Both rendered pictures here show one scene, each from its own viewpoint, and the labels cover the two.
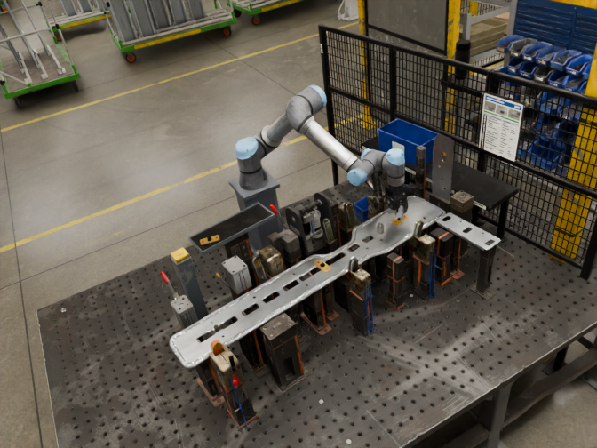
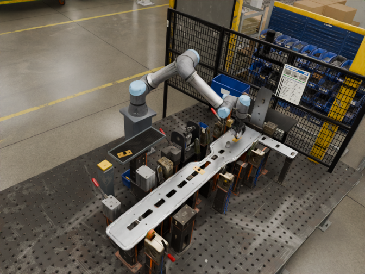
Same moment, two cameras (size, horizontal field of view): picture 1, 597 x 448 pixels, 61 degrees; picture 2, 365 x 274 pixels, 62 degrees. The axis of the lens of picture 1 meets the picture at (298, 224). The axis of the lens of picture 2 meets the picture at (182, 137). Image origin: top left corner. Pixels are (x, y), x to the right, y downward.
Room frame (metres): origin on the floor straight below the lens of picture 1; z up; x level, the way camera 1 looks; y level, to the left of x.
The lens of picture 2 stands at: (0.38, 0.59, 2.42)
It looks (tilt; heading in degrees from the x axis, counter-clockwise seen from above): 39 degrees down; 337
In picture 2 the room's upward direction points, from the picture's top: 6 degrees clockwise
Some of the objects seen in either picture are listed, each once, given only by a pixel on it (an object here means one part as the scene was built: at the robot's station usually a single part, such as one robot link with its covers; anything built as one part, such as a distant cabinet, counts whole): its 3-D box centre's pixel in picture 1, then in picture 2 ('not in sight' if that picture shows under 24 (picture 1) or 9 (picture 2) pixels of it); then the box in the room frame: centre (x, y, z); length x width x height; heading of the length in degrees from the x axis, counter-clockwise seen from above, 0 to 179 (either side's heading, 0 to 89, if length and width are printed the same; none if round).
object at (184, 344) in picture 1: (320, 269); (197, 172); (1.62, -0.06, 1.00); 1.38 x 0.22 x 0.02; 121
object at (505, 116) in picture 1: (500, 126); (291, 84); (2.07, -1.00, 1.30); 0.23 x 0.02 x 0.31; 31
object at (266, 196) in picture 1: (259, 212); (138, 131); (2.25, 0.20, 0.90); 0.21 x 0.21 x 0.40; 23
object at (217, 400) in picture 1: (203, 368); (127, 247); (1.32, 0.47, 0.84); 0.18 x 0.06 x 0.29; 31
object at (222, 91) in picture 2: (408, 142); (230, 89); (2.42, -0.66, 1.10); 0.30 x 0.17 x 0.13; 33
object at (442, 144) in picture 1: (441, 168); (260, 107); (2.00, -0.71, 1.17); 0.12 x 0.01 x 0.34; 31
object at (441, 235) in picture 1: (440, 257); (258, 161); (1.75, -0.64, 0.84); 0.11 x 0.10 x 0.28; 31
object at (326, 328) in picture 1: (312, 300); (189, 192); (1.60, -0.01, 0.84); 0.17 x 0.06 x 0.29; 31
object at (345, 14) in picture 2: not in sight; (320, 32); (4.90, -3.93, 0.52); 1.20 x 0.80 x 1.05; 110
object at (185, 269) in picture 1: (193, 293); (107, 191); (1.68, 0.52, 0.92); 0.08 x 0.08 x 0.44; 31
